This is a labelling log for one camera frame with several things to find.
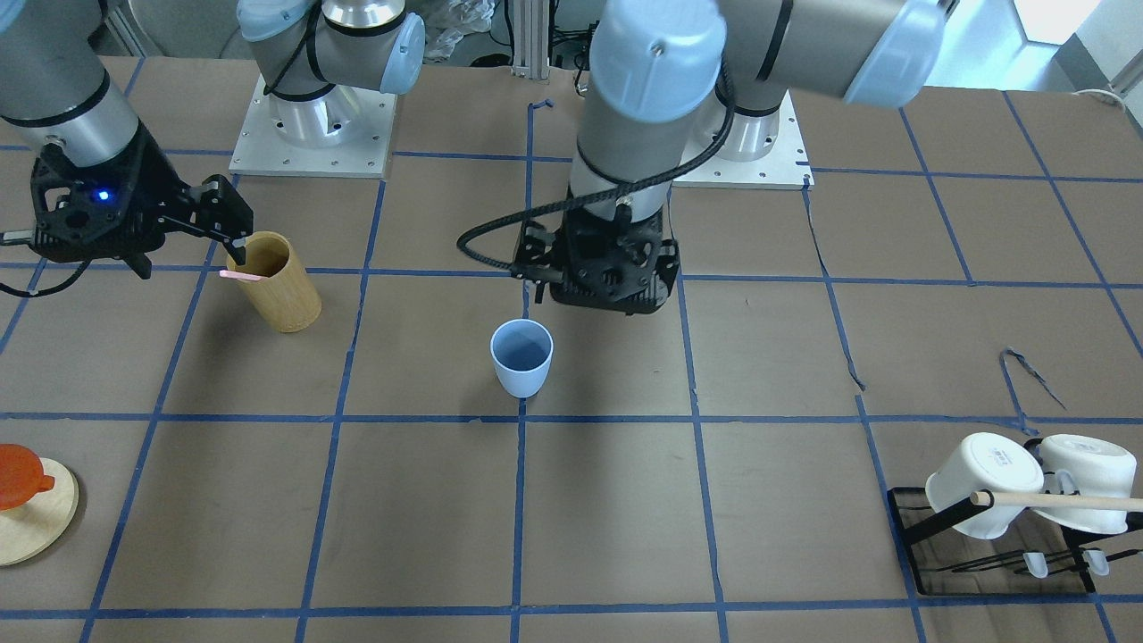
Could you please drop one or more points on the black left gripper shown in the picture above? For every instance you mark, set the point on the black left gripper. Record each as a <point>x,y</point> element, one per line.
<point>535,251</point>

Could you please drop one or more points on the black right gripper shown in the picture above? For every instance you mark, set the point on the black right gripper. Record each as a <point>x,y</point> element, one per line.
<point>148,192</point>

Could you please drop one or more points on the pink chopstick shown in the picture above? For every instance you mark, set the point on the pink chopstick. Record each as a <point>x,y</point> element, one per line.
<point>240,276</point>

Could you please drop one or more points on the light blue plastic cup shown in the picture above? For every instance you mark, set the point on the light blue plastic cup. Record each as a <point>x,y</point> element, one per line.
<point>521,351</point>

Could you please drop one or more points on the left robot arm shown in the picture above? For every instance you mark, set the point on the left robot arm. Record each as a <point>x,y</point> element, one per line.
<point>670,79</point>

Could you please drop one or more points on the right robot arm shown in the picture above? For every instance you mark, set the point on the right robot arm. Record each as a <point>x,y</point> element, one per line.
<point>79,76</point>

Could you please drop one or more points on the bamboo chopstick holder cup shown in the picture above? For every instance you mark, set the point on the bamboo chopstick holder cup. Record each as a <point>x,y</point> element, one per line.
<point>283,293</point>

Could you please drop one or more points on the white cup on rack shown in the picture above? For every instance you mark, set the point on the white cup on rack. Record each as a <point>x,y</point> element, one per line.
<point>1094,468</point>
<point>983,462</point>

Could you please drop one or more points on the red mug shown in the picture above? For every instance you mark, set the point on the red mug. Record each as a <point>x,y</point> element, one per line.
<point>23,476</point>

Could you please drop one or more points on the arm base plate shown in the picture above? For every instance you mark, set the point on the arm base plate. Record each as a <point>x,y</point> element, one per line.
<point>344,134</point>
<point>760,152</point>

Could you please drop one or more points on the aluminium frame post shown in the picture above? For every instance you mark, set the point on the aluminium frame post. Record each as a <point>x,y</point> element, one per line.
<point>531,23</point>

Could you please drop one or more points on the wooden rack handle rod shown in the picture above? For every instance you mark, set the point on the wooden rack handle rod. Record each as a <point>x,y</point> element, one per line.
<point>988,498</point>

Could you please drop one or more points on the black wire cup rack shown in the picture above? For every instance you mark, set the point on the black wire cup rack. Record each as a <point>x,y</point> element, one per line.
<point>967,550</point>

